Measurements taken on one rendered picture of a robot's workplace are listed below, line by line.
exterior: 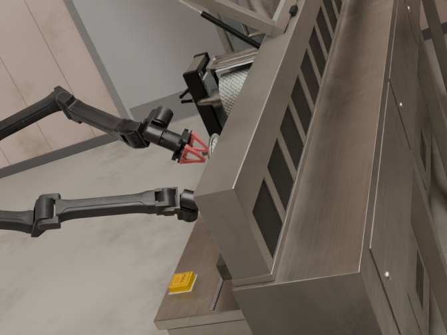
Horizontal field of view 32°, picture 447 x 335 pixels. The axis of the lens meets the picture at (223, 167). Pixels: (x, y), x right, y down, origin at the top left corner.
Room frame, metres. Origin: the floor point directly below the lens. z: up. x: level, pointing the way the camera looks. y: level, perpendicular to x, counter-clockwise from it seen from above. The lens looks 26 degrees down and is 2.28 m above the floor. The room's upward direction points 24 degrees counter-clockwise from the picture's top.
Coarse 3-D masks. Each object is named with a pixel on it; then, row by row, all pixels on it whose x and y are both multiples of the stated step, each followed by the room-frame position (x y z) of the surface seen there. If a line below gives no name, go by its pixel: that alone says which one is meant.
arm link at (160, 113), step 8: (152, 112) 2.31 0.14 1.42; (160, 112) 2.28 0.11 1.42; (168, 112) 2.28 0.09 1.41; (144, 120) 2.28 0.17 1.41; (160, 120) 2.25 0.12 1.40; (168, 120) 2.27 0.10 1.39; (128, 128) 2.26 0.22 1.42; (136, 128) 2.24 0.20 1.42; (144, 128) 2.26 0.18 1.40; (144, 144) 2.25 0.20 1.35
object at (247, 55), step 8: (248, 48) 2.40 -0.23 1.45; (216, 56) 2.45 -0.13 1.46; (224, 56) 2.43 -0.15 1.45; (232, 56) 2.38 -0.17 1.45; (240, 56) 2.37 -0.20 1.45; (248, 56) 2.32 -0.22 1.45; (208, 64) 2.40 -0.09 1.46; (216, 64) 2.37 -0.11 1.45; (224, 64) 2.36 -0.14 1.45; (232, 64) 2.36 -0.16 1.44; (240, 64) 2.33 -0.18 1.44; (208, 72) 2.38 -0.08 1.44
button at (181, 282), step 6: (174, 276) 2.15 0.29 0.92; (180, 276) 2.13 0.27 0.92; (186, 276) 2.12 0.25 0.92; (192, 276) 2.11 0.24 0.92; (174, 282) 2.11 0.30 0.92; (180, 282) 2.09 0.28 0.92; (186, 282) 2.08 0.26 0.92; (192, 282) 2.10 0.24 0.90; (174, 288) 2.09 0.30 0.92; (180, 288) 2.08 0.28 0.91; (186, 288) 2.07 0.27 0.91
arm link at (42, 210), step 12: (36, 204) 2.21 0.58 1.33; (48, 204) 2.19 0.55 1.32; (0, 216) 2.20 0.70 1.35; (12, 216) 2.21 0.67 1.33; (24, 216) 2.21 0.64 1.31; (36, 216) 2.17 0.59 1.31; (48, 216) 2.15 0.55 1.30; (0, 228) 2.21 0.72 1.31; (12, 228) 2.21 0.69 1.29; (24, 228) 2.20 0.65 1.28; (36, 228) 2.18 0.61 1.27
